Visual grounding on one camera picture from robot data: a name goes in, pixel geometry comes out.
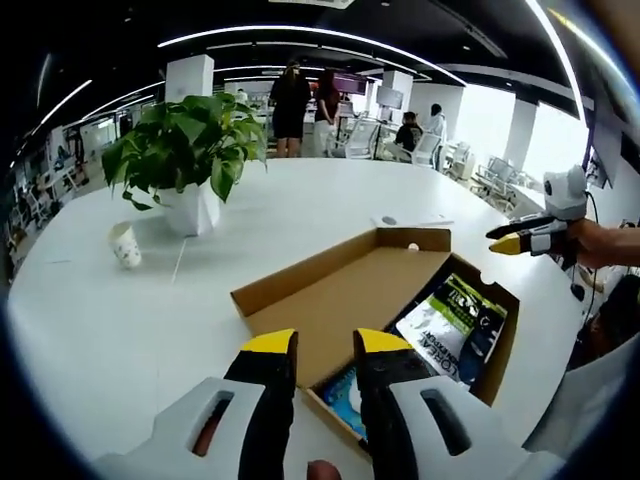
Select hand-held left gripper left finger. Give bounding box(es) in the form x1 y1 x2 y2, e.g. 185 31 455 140
92 327 300 480

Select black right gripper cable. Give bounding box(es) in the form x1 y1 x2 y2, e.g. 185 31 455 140
579 189 604 301

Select green potted plant white pot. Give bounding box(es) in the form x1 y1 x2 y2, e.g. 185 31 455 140
102 92 269 236

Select person's right hand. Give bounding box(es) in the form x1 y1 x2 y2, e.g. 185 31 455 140
552 219 609 271

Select white paper cup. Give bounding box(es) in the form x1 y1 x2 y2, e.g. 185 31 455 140
108 223 142 269

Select green black pouch soft item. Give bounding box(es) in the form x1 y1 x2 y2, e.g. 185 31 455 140
394 272 509 386

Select large dark monitor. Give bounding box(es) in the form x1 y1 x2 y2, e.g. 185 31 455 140
582 99 616 189

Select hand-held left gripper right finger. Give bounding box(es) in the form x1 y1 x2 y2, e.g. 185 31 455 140
352 327 551 480

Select white table socket strip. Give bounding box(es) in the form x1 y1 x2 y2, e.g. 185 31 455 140
369 213 454 226

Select blue wipes pack soft item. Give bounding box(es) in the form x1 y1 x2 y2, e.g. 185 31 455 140
319 367 369 441

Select brown cardboard shoe box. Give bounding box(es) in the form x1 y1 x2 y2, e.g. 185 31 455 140
229 227 521 456

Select purple screen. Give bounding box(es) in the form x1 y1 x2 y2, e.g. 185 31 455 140
332 72 369 94

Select white chair back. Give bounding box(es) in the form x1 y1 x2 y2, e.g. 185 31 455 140
522 344 640 466

